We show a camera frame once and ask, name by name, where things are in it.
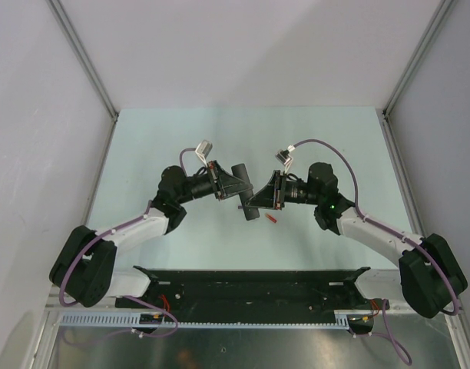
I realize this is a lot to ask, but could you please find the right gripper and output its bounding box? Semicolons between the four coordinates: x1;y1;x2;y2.
245;171;321;211

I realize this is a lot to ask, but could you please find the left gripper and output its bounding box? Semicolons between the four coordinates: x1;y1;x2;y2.
175;159;251;204

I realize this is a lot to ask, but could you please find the black remote control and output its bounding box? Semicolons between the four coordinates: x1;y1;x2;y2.
231;164;260;221

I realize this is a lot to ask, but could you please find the red orange battery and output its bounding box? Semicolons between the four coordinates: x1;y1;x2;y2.
265;213;277;224

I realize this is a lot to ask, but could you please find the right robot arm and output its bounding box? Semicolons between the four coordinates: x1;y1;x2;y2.
244;162;468;318

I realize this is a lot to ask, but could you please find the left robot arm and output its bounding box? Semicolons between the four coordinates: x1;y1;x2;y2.
49;161;253;308

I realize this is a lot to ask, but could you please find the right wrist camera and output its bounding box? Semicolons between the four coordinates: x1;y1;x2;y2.
275;145;296;174

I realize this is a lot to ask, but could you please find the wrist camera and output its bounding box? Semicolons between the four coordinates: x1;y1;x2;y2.
195;140;213;163
275;145;296;174

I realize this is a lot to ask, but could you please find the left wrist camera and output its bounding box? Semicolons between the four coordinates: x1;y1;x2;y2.
195;140;213;163

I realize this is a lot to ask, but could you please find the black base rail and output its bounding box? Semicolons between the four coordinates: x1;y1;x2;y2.
114;264;392;324

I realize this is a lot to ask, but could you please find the left aluminium frame post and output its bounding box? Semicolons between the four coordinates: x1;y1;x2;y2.
45;0;119;122

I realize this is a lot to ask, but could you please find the aluminium frame post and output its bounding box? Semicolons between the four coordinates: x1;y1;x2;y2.
45;0;119;122
382;0;458;120

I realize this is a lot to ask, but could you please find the grey slotted cable duct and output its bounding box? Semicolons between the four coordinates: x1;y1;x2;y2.
60;311;353;328

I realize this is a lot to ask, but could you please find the right aluminium frame post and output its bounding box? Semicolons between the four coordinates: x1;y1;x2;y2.
382;0;458;120

